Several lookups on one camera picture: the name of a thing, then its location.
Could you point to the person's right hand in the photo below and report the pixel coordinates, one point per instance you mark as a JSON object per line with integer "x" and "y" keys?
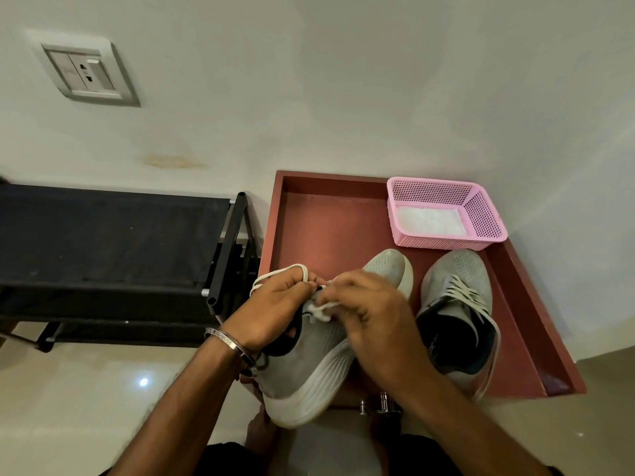
{"x": 382, "y": 332}

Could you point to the person's left hand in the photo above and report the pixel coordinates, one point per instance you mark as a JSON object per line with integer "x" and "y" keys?
{"x": 268, "y": 312}

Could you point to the white wipe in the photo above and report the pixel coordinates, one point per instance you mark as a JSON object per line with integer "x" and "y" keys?
{"x": 320, "y": 312}

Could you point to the grey sneaker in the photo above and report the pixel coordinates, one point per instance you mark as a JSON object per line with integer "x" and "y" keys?
{"x": 461, "y": 267}
{"x": 307, "y": 371}

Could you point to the reddish-brown side table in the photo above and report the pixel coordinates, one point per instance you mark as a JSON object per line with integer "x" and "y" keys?
{"x": 327, "y": 218}

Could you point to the black shoe rack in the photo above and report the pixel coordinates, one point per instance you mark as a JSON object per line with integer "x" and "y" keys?
{"x": 109, "y": 232}

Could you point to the person's left forearm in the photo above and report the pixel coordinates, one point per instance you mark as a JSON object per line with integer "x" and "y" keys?
{"x": 178, "y": 411}

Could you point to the person's right forearm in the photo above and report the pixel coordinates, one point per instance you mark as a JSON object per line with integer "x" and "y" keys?
{"x": 471, "y": 431}

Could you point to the stack of white wipes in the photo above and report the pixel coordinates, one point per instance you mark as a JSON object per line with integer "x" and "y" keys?
{"x": 431, "y": 222}

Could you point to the person's left foot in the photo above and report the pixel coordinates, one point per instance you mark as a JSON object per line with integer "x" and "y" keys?
{"x": 260, "y": 433}

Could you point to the pink plastic basket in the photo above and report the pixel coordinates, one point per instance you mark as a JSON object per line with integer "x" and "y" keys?
{"x": 431, "y": 190}

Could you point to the white wall socket plate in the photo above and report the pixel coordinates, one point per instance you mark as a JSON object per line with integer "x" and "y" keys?
{"x": 84, "y": 71}

